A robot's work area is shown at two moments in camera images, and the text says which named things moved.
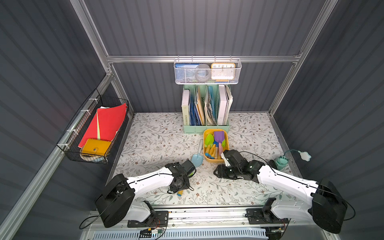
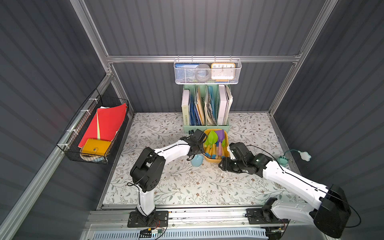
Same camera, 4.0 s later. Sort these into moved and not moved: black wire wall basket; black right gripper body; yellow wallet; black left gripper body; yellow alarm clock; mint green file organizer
Moved: black right gripper body; black left gripper body
Not moved: yellow alarm clock; yellow wallet; mint green file organizer; black wire wall basket
